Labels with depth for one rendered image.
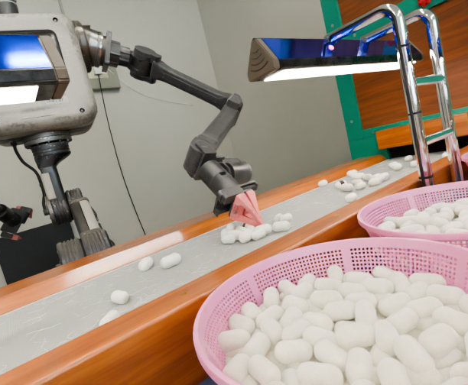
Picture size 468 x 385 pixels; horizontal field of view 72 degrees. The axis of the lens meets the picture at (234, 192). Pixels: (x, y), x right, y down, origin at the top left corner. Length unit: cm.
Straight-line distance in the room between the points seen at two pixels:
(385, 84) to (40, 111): 118
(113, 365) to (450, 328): 29
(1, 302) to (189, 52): 288
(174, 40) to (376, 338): 313
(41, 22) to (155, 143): 182
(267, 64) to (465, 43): 80
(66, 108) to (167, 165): 184
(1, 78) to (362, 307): 44
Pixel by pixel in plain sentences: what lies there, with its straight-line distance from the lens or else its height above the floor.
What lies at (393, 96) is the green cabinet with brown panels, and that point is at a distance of 139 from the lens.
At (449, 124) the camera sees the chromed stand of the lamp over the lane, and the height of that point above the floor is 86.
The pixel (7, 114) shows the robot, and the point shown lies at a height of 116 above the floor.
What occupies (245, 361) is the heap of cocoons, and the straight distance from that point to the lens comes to 30.
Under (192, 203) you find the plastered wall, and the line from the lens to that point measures 296.
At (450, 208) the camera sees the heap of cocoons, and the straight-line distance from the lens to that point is 62.
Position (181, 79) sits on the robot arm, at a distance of 122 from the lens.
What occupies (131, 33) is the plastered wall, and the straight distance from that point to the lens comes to 310.
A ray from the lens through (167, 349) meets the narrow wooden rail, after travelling 38.
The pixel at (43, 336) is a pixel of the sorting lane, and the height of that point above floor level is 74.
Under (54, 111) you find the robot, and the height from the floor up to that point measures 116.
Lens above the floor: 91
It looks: 7 degrees down
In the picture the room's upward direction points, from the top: 14 degrees counter-clockwise
